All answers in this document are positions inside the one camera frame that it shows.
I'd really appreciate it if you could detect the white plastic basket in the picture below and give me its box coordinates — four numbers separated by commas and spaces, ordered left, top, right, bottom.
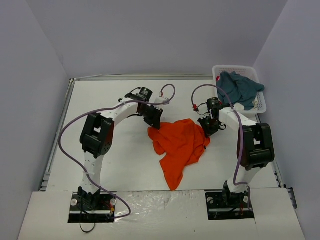
212, 65, 267, 117

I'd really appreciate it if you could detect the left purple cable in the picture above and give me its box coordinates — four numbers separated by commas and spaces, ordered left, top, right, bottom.
58, 83, 177, 222

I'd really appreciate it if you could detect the teal t shirt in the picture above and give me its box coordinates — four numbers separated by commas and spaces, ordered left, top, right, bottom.
216, 71, 265, 111

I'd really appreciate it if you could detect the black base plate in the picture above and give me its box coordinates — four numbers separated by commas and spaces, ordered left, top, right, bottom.
67, 192, 116, 224
205, 190, 255, 221

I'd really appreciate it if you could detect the white cloth in basket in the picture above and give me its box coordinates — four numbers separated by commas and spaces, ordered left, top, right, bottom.
234, 103, 245, 111

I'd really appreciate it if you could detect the orange t shirt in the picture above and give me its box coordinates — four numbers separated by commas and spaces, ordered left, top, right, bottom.
147, 118, 211, 191

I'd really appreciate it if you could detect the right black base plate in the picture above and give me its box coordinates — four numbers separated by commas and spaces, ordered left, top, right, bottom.
205, 190, 255, 221

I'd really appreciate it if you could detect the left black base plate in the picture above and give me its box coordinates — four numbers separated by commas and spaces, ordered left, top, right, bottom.
67, 192, 116, 224

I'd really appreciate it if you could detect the thin black cable loop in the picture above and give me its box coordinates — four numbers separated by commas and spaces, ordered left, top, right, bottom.
79, 219, 97, 234

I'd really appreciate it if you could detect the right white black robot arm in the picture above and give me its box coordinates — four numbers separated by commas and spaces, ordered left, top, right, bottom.
198, 97, 275, 207

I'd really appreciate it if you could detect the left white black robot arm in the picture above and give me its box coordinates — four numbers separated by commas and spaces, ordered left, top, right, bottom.
77, 87, 163, 210

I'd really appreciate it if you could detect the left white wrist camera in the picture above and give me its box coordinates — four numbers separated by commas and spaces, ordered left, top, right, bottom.
153, 96, 170, 107

